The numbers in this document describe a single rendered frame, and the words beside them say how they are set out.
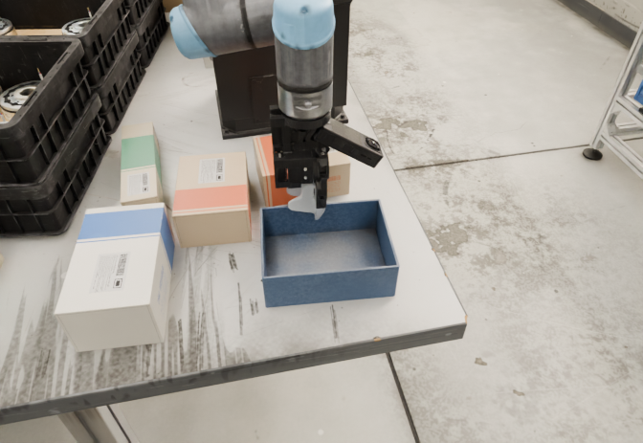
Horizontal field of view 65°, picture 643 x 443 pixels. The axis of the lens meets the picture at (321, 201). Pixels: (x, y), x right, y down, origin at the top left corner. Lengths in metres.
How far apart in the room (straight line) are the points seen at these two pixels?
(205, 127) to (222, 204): 0.36
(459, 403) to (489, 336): 0.25
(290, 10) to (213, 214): 0.36
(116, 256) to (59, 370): 0.17
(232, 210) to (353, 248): 0.21
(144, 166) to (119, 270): 0.28
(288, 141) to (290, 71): 0.12
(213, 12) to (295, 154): 0.22
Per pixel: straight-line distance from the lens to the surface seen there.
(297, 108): 0.68
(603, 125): 2.42
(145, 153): 1.01
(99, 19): 1.15
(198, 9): 0.76
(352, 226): 0.88
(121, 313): 0.73
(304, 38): 0.63
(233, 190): 0.86
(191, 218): 0.84
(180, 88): 1.33
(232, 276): 0.83
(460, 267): 1.82
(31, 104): 0.89
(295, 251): 0.85
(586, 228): 2.12
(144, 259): 0.76
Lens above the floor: 1.33
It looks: 42 degrees down
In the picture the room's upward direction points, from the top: straight up
